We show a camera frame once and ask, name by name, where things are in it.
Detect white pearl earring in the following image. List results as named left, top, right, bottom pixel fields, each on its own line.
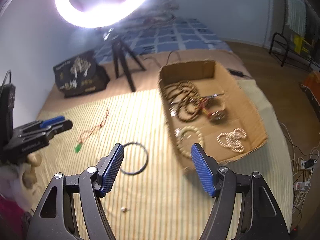
left=120, top=206, right=130, bottom=213

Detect black bangle ring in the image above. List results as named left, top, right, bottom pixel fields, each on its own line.
left=119, top=142, right=149, bottom=176

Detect black snack bag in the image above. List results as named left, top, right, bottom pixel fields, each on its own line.
left=53, top=50, right=110, bottom=98

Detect light bead bracelet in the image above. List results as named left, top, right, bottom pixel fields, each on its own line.
left=175, top=126, right=205, bottom=158

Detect person's left hand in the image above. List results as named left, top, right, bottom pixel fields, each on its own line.
left=22, top=153, right=42, bottom=189

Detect black light cable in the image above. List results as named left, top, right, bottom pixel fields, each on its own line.
left=143, top=50, right=251, bottom=79

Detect blue patterned bed sheet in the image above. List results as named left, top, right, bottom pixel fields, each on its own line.
left=93, top=16, right=230, bottom=63

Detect red brown leather watch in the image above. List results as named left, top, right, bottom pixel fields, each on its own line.
left=200, top=93, right=227, bottom=122

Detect brown cardboard box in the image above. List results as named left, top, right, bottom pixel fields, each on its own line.
left=158, top=60, right=268, bottom=173

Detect white ring light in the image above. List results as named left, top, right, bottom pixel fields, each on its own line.
left=55, top=0, right=146, bottom=28

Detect folded floral quilt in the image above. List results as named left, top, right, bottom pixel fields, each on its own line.
left=139, top=0, right=179, bottom=27

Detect dark brown bead necklace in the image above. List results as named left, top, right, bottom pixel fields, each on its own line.
left=162, top=80, right=201, bottom=124

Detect red cord jade pendant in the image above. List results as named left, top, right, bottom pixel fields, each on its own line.
left=74, top=110, right=109, bottom=154

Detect yellow crate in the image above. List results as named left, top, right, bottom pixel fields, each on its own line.
left=293, top=34, right=311, bottom=57

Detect orange covered box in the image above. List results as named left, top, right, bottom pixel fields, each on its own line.
left=299, top=70, right=320, bottom=119

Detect black clothes rack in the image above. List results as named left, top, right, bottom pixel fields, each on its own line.
left=268, top=0, right=319, bottom=72

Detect cream bead necklace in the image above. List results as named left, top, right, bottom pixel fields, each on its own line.
left=216, top=127, right=248, bottom=153

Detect white striped towel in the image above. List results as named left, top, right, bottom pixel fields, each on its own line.
left=287, top=0, right=306, bottom=36

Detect striped yellow cloth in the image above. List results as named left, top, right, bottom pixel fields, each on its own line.
left=31, top=78, right=295, bottom=240

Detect white power strip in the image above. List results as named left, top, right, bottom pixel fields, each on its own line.
left=293, top=181, right=310, bottom=191
left=300, top=159, right=317, bottom=170

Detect black tripod stand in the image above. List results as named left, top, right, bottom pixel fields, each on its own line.
left=104, top=28, right=146, bottom=92

